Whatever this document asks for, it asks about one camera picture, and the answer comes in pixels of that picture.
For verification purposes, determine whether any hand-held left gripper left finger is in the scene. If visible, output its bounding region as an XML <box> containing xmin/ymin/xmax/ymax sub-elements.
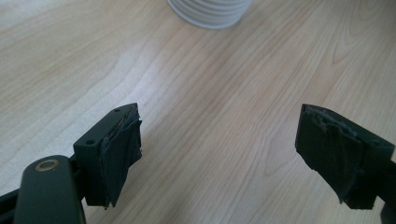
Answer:
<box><xmin>73</xmin><ymin>102</ymin><xmax>144</xmax><ymax>209</ymax></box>

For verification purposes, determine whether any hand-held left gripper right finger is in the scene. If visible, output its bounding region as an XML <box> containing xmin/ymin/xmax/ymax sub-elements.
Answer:
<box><xmin>294</xmin><ymin>103</ymin><xmax>396</xmax><ymax>210</ymax></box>

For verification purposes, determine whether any stack of white paper cups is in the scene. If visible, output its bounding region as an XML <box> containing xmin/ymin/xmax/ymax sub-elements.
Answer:
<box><xmin>166</xmin><ymin>0</ymin><xmax>254</xmax><ymax>31</ymax></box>

